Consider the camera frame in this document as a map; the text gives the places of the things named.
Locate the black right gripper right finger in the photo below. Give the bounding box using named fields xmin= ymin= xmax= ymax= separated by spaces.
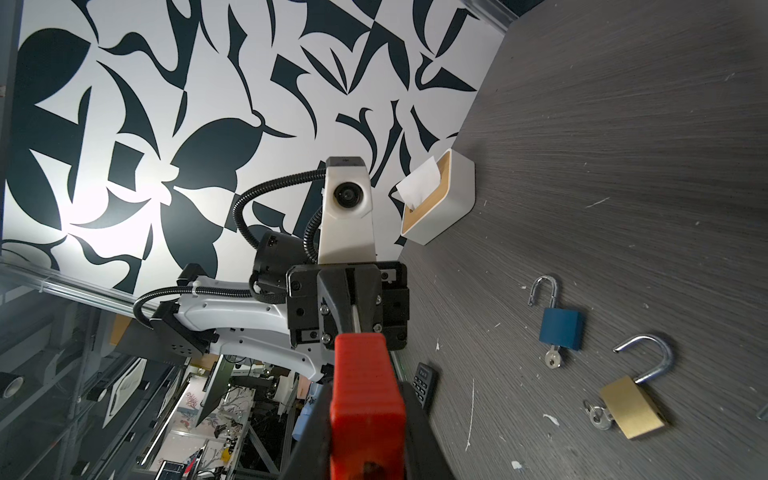
xmin=399 ymin=382 xmax=457 ymax=480

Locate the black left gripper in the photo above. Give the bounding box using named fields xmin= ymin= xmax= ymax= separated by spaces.
xmin=287 ymin=261 xmax=410 ymax=351

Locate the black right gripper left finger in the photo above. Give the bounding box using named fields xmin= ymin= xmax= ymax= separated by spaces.
xmin=279 ymin=383 xmax=333 ymax=480

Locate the red padlock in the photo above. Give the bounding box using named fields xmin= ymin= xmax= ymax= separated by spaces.
xmin=330 ymin=333 xmax=406 ymax=480

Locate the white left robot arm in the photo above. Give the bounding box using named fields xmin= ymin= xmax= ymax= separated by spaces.
xmin=132 ymin=232 xmax=410 ymax=383

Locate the black remote control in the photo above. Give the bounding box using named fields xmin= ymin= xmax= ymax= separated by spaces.
xmin=411 ymin=363 xmax=439 ymax=414

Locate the blue padlock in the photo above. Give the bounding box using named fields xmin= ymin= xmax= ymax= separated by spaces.
xmin=528 ymin=275 xmax=585 ymax=369

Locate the brass padlock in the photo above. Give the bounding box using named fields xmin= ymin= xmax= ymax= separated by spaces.
xmin=583 ymin=333 xmax=674 ymax=440

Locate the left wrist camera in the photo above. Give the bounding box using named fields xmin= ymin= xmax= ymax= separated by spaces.
xmin=318 ymin=156 xmax=376 ymax=264

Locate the black corrugated cable conduit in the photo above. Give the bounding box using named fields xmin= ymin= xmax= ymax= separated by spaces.
xmin=231 ymin=168 xmax=328 ymax=265

